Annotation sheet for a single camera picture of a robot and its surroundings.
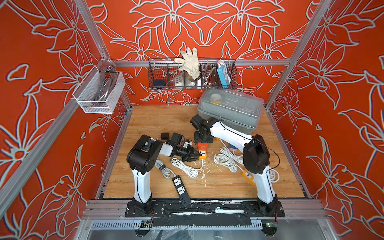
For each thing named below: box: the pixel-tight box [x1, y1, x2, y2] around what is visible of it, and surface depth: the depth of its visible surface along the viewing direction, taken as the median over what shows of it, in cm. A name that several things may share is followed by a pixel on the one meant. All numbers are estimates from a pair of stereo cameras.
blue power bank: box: [217, 65, 231, 86], surface depth 89 cm
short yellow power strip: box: [198, 150, 207, 160], surface depth 92 cm
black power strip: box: [172, 175, 191, 208], surface depth 77 cm
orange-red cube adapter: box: [197, 142, 209, 151], surface depth 92 cm
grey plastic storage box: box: [197, 88, 265, 135], surface depth 97 cm
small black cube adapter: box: [161, 132, 169, 141], surface depth 102 cm
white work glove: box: [174, 47, 201, 82], surface depth 90 cm
